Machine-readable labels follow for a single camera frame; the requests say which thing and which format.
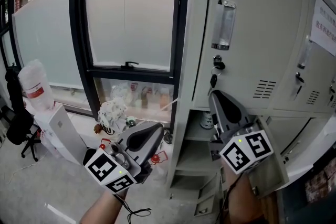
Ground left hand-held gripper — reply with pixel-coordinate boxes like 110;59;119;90
83;123;165;195

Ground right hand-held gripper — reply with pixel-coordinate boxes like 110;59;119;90
209;91;274;175

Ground person's right forearm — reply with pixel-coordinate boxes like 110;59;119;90
222;165;259;224

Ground person's left forearm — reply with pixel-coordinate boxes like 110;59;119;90
80;190;129;224

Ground clear water jug red cap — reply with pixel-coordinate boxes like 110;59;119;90
39;131;64;159
98;137;116;152
151;151;169;182

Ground glass jar white contents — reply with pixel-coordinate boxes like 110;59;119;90
199;111;215;130

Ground black thermos bottle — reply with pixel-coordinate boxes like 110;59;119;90
125;115;137;129

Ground black-headed key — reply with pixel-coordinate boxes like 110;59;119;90
208;73;218;95

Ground white water dispenser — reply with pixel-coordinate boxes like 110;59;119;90
34;103;89;166

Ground white refrigerator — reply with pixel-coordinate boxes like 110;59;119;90
286;112;336;182

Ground brown wooden slat platform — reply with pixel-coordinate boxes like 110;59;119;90
258;191;281;224

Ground brown patterned cardboard box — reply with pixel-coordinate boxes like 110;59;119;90
304;162;336;204

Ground large clear dispenser water bottle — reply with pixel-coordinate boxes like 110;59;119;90
17;59;56;111

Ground black office chair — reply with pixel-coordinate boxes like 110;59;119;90
5;67;43;162

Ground white paper sign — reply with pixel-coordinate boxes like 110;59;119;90
309;0;336;57

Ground thin black cable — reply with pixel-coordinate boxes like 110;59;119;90
112;193;153;221

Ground black window handle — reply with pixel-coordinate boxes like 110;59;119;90
120;61;139;69

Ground black window frame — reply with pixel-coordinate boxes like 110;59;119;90
0;0;184;134

